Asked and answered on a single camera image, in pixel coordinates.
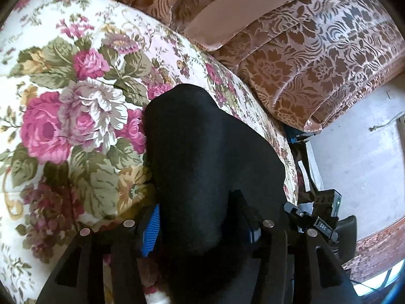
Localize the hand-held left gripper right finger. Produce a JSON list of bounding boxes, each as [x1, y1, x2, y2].
[[232, 190, 361, 304]]

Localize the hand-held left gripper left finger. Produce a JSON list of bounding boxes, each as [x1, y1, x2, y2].
[[36, 204, 162, 304]]

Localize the black pants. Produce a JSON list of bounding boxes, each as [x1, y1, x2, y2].
[[144, 84, 285, 304]]

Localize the red patterned cloth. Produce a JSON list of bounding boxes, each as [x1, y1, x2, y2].
[[343, 218, 405, 284]]

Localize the blue object under curtain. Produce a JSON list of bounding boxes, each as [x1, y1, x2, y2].
[[285, 127, 309, 144]]

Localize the brown floral curtain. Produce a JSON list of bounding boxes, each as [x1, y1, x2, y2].
[[32, 0, 405, 132]]

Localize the floral printed blanket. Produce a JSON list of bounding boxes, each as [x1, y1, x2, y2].
[[0, 0, 299, 304]]

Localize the white strap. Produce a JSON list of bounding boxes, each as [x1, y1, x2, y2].
[[296, 160, 314, 194]]

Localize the thin rope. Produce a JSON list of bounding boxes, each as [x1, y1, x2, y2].
[[369, 116, 399, 132]]

